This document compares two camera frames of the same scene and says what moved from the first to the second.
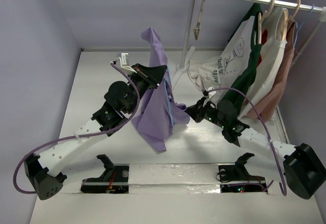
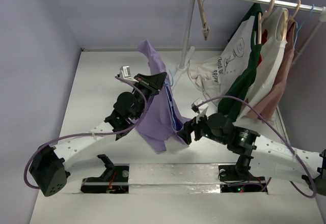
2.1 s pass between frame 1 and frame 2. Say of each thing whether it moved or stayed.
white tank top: stayed
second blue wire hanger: stayed
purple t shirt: moved
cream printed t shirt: stayed
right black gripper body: moved
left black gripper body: moved
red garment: stayed
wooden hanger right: stayed
